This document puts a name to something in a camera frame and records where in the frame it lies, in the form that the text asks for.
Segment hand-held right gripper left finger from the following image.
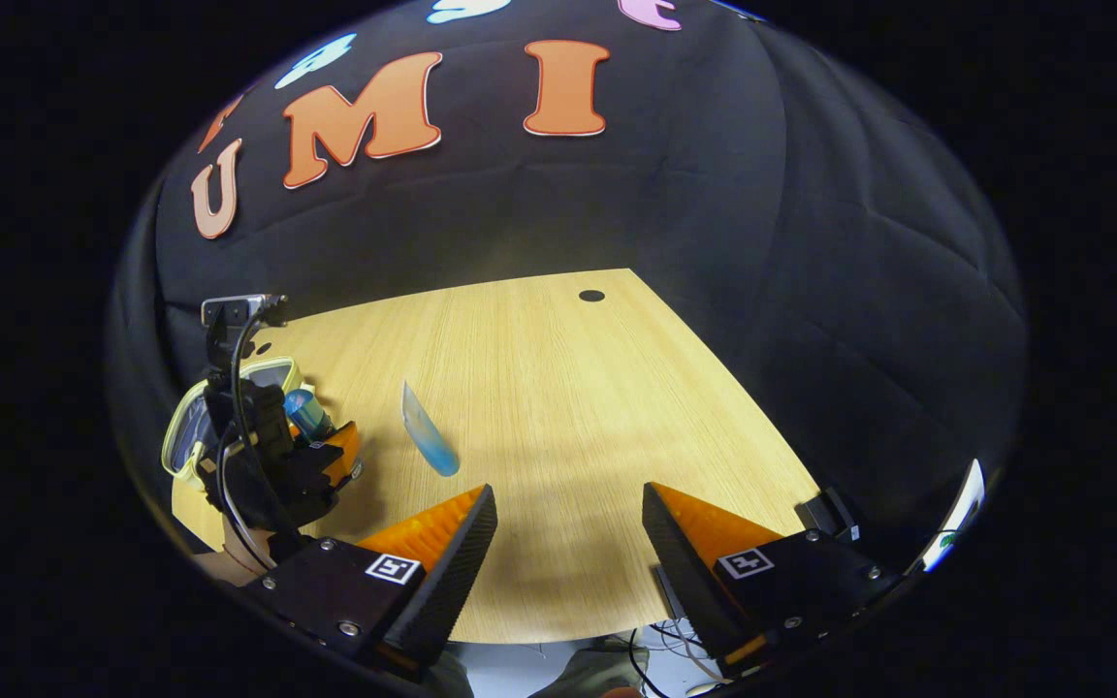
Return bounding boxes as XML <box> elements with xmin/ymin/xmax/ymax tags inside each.
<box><xmin>243</xmin><ymin>484</ymin><xmax>499</xmax><ymax>680</ymax></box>

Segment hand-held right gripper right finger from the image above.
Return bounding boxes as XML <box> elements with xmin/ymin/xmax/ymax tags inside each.
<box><xmin>641</xmin><ymin>482</ymin><xmax>909</xmax><ymax>680</ymax></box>

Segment blue skin care bottle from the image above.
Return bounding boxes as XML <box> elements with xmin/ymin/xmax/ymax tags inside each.
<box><xmin>283</xmin><ymin>389</ymin><xmax>335</xmax><ymax>444</ymax></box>

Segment small yellow suitcase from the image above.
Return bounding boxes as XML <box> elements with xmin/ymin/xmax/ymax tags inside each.
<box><xmin>161</xmin><ymin>356</ymin><xmax>307</xmax><ymax>486</ymax></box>

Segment white blue skin care tube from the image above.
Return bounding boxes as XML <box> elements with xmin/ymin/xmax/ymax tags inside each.
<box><xmin>400</xmin><ymin>381</ymin><xmax>462</xmax><ymax>478</ymax></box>

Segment person's grey trousers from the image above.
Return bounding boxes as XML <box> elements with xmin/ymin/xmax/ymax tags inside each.
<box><xmin>423</xmin><ymin>648</ymin><xmax>652</xmax><ymax>698</ymax></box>

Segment black backdrop cloth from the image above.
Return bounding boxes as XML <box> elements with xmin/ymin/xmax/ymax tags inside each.
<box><xmin>108</xmin><ymin>0</ymin><xmax>1030</xmax><ymax>573</ymax></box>

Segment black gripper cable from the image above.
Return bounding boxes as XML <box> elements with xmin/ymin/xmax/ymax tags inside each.
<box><xmin>214</xmin><ymin>310</ymin><xmax>283</xmax><ymax>573</ymax></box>

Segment black floor cable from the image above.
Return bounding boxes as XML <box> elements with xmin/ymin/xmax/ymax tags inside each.
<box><xmin>628</xmin><ymin>620</ymin><xmax>724</xmax><ymax>697</ymax></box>

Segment black table bracket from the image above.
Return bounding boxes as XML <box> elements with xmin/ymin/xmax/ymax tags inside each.
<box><xmin>799</xmin><ymin>487</ymin><xmax>860</xmax><ymax>544</ymax></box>

